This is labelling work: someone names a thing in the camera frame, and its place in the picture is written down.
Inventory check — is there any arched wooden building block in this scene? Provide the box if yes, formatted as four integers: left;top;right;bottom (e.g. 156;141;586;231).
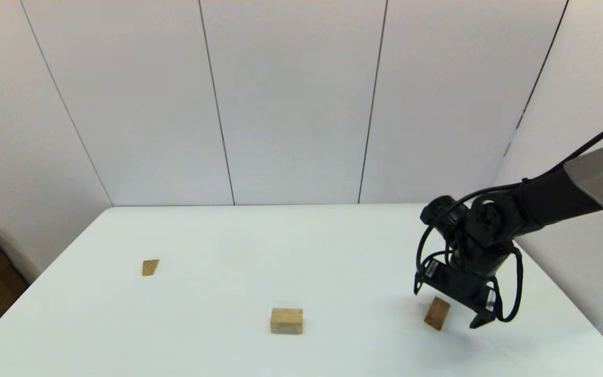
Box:
271;308;304;335

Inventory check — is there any rectangular wooden building block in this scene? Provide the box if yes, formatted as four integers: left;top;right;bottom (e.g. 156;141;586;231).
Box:
423;296;450;331

